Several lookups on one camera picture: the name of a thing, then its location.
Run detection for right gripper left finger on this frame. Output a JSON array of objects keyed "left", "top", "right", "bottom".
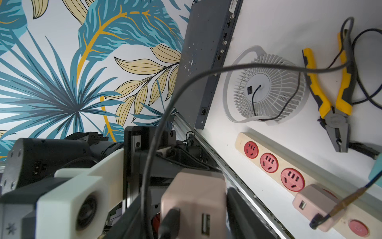
[{"left": 103, "top": 191, "right": 165, "bottom": 239}]

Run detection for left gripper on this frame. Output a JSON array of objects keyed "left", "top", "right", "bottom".
[{"left": 123, "top": 126, "right": 219, "bottom": 209}]

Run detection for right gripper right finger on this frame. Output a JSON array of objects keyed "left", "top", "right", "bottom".
[{"left": 225, "top": 187, "right": 279, "bottom": 239}]

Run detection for small pink plug adapter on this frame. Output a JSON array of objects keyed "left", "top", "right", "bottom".
[{"left": 292, "top": 184, "right": 340, "bottom": 221}]

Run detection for beige red power strip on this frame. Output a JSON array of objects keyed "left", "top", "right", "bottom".
[{"left": 235, "top": 132, "right": 382, "bottom": 239}]

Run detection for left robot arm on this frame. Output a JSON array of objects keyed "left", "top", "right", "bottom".
[{"left": 1, "top": 126, "right": 217, "bottom": 209}]

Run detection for white desk fan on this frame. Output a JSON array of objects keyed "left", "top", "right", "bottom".
[{"left": 222, "top": 45, "right": 309, "bottom": 124}]

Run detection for teal plug adapter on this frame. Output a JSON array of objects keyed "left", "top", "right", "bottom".
[{"left": 369, "top": 153, "right": 382, "bottom": 188}]

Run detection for yellow black pliers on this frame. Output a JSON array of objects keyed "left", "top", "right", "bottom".
[{"left": 298, "top": 30, "right": 341, "bottom": 157}]

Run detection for dark grey flat device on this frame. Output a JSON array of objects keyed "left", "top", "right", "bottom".
[{"left": 174, "top": 0, "right": 243, "bottom": 129}]

